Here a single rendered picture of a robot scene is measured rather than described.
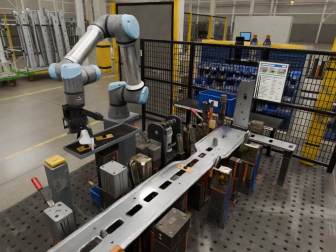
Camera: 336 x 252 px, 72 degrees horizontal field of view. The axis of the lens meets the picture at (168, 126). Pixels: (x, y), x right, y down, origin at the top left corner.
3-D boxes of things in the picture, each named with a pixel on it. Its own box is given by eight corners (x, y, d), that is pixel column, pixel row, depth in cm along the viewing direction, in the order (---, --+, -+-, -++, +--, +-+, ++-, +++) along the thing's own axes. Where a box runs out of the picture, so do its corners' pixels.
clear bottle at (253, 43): (253, 61, 186) (258, 34, 178) (246, 60, 190) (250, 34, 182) (256, 60, 191) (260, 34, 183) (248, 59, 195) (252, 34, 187)
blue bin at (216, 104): (228, 115, 184) (230, 100, 179) (197, 106, 203) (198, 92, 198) (238, 111, 196) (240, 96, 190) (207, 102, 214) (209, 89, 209)
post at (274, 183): (287, 191, 152) (298, 152, 140) (270, 184, 158) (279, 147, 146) (289, 186, 157) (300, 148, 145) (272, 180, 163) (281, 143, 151)
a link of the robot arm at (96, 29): (94, 10, 126) (41, 66, 99) (111, 10, 123) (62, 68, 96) (101, 29, 135) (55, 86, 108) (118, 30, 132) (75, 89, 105)
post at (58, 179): (68, 249, 109) (51, 170, 92) (59, 240, 113) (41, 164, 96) (82, 238, 115) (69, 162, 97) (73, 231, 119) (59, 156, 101)
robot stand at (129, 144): (102, 166, 173) (97, 116, 157) (121, 155, 189) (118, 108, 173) (123, 175, 163) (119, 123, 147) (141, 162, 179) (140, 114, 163)
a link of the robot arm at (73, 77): (86, 63, 92) (72, 66, 85) (89, 90, 97) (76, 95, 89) (70, 62, 94) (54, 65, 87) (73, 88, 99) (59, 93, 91)
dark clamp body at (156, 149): (155, 211, 133) (155, 153, 118) (138, 201, 140) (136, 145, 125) (166, 201, 141) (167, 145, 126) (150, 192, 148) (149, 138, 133)
